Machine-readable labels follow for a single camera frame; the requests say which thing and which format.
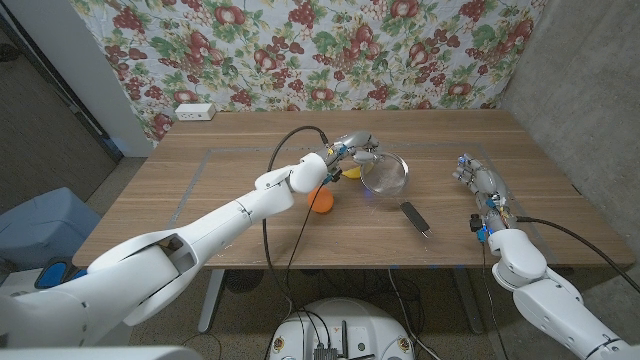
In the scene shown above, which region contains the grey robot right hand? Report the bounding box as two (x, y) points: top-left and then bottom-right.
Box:
(451, 152), (516, 234)

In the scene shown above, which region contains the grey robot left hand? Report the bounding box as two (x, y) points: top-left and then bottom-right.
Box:
(324, 130), (384, 176)

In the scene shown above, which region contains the metal mesh sieve black handle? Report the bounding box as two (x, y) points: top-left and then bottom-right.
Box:
(359, 151), (433, 239)

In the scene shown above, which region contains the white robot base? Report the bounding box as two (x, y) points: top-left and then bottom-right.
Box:
(269, 297), (415, 360)

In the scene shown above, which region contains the yellow toy banana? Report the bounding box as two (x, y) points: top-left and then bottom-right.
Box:
(342, 164), (374, 180)

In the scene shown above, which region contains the orange fruit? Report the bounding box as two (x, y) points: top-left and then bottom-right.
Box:
(306, 186), (335, 215)

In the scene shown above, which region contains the floral fruit print backdrop cloth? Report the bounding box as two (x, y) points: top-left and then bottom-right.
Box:
(69, 0), (549, 146)

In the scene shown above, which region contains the grey table leg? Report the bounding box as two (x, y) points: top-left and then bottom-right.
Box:
(452, 267), (486, 335)

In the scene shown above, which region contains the white power strip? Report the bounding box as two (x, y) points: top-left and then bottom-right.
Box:
(174, 102), (217, 122)

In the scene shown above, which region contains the black round fan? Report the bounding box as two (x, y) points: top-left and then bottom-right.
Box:
(223, 268), (265, 294)

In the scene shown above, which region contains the white table leg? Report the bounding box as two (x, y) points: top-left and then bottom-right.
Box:
(197, 268), (226, 335)

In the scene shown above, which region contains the grey-blue plastic bin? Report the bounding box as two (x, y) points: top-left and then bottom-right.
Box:
(0, 187), (102, 271)

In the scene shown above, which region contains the blue foot pedal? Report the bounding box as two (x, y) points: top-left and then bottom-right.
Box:
(34, 259), (74, 290)

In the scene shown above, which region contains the white robot torso edge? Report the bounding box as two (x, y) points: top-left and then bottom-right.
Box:
(0, 344), (204, 360)

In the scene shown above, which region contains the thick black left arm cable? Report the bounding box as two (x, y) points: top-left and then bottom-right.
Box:
(262, 124), (331, 321)

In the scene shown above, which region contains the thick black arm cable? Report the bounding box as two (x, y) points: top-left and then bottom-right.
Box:
(262, 124), (331, 321)
(514, 215), (640, 294)

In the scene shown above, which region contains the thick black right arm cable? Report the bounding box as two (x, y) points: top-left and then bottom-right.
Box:
(514, 215), (640, 294)

